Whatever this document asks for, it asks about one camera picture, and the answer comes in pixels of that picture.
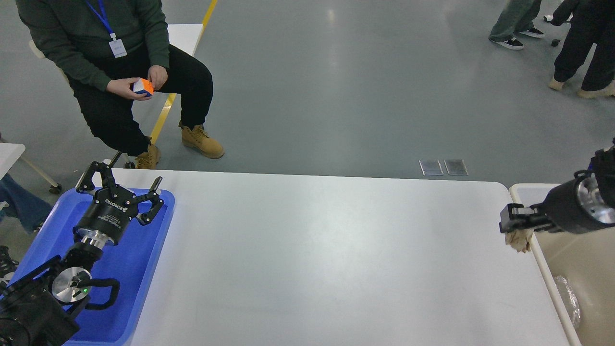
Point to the person in blue jeans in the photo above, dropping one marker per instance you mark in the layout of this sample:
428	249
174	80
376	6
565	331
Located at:
30	210

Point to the colourful puzzle cube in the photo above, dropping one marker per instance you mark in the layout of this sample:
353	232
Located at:
143	87

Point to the person in black trousers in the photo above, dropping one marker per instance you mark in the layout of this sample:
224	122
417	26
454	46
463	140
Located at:
592	23

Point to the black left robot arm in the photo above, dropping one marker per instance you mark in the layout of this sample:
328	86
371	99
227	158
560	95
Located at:
85	278

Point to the brown paper ball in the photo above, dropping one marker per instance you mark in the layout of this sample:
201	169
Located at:
520	240

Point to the white side table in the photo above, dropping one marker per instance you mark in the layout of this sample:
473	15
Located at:
12	154

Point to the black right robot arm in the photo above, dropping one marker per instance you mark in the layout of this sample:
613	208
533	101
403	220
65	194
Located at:
603	162

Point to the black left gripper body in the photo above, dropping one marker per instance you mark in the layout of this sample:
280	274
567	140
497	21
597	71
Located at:
107	218

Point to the right metal floor plate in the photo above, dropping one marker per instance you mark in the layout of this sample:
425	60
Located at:
456	167

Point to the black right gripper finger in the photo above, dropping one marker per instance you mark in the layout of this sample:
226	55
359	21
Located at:
515	217

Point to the white board on floor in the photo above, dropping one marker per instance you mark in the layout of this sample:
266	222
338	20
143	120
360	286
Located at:
185	36

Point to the blue plastic tray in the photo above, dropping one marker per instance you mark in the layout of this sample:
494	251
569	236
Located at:
132	262

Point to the beige plastic bin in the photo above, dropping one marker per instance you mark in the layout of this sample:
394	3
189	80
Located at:
588	262

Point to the crumpled clear plastic wrap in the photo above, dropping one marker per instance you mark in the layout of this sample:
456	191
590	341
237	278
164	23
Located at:
569	299

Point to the metal floor plate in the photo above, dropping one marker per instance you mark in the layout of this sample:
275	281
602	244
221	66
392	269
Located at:
456	167
431	168

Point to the left metal floor plate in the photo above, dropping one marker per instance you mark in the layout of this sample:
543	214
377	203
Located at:
431	168

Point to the person in grey trousers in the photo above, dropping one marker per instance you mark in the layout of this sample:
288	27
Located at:
516	18

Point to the person in green sweater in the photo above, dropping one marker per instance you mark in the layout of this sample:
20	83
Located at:
110	44

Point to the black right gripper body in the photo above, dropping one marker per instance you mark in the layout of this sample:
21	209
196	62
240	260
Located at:
584	204

